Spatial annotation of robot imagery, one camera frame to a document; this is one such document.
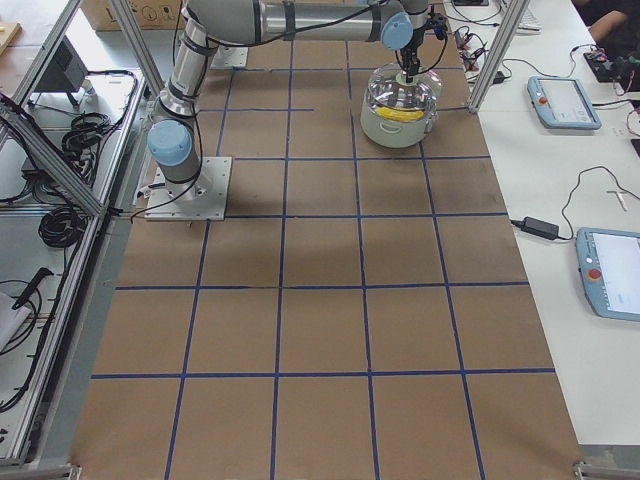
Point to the blue teach pendant far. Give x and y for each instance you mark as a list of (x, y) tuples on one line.
[(562, 103)]

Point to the blue teach pendant near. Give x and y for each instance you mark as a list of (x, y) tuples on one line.
[(609, 269)]

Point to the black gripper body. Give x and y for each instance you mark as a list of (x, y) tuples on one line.
[(411, 34)]

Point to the clear glass pot lid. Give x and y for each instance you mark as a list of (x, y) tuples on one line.
[(386, 87)]

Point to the blue teach pendant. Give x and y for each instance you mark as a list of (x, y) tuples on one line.
[(562, 103), (609, 269)]

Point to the pale green cooking pot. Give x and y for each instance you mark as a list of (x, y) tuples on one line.
[(394, 134)]

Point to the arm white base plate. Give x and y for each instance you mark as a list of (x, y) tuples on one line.
[(206, 200)]

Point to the aluminium frame post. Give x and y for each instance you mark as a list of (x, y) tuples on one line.
[(497, 51)]

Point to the black power adapter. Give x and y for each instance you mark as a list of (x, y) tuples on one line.
[(540, 228)]

